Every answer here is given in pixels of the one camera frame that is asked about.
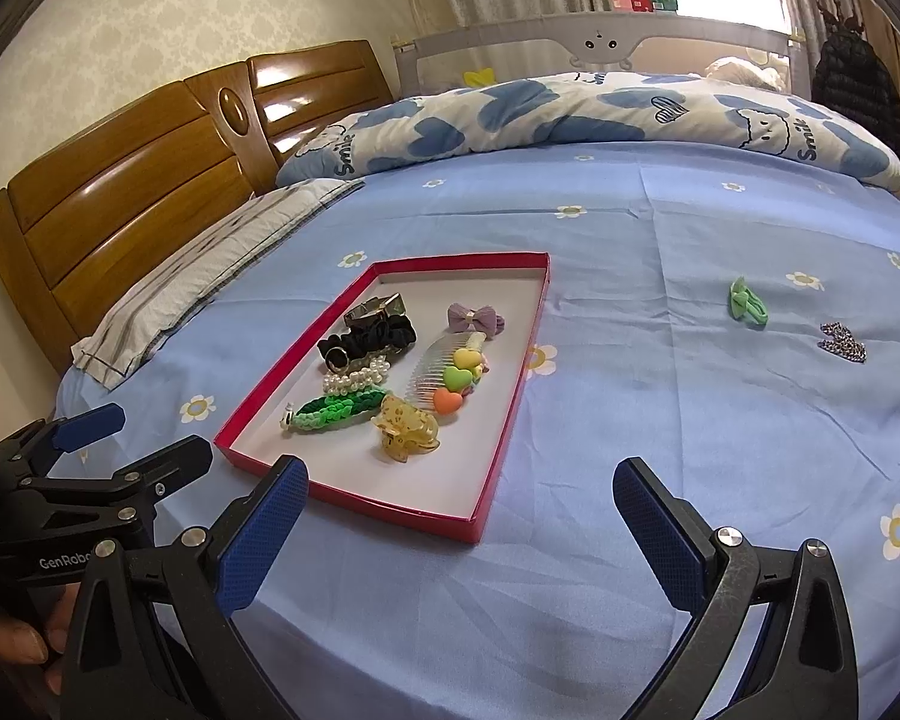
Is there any green braided bracelet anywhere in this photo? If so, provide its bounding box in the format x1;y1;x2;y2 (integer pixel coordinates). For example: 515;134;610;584
280;385;392;435

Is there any white pearl bracelet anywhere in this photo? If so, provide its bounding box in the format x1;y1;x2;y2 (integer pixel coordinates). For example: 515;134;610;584
322;355;393;395

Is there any clear comb with hearts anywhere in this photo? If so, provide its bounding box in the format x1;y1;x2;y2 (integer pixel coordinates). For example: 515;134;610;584
408;331;489;416

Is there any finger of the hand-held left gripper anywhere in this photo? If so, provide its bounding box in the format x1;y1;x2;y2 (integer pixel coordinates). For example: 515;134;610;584
21;435;215;520
0;403;127;481

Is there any red cardboard box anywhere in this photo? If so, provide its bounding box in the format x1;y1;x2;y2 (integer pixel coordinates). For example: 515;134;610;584
215;251;553;545

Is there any black puffer jacket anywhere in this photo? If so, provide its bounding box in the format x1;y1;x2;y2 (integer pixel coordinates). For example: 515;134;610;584
809;0;900;160

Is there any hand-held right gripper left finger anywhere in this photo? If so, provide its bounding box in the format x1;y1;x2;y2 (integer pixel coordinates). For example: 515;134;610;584
49;456;312;720

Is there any amber claw hair clip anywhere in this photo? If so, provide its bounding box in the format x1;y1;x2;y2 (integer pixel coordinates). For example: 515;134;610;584
370;393;443;464

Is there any grey bed rail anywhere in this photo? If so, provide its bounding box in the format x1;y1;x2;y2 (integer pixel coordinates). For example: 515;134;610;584
394;12;812;100

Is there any green bow hair clip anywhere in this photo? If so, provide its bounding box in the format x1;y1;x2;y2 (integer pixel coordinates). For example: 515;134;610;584
727;275;770;328

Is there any purple bow hair clip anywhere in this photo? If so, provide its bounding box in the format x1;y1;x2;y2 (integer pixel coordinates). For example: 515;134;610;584
445;301;506;337

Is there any blue flower print bed sheet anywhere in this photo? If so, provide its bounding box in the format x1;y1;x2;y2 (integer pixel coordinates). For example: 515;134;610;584
49;138;900;720

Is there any grey striped pillow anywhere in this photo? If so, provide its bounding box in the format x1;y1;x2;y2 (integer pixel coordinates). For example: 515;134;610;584
70;178;367;392

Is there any black scrunchie with ring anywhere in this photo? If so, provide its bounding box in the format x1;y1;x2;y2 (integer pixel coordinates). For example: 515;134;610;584
316;314;419;371

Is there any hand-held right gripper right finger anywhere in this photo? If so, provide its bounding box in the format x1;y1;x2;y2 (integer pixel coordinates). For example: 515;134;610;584
613;456;861;720

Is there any blue heart print duvet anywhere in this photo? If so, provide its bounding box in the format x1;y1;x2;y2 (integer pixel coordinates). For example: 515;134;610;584
274;70;900;200

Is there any person's left hand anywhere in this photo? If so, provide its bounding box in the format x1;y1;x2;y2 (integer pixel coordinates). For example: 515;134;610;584
0;583;85;695

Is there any beige blanket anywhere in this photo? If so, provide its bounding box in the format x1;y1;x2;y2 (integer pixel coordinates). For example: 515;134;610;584
703;55;790;96

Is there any wooden headboard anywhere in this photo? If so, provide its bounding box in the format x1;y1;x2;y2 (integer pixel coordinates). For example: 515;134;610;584
0;39;395;377

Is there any silver black metal barrette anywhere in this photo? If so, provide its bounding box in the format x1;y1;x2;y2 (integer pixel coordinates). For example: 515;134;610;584
343;292;410;328

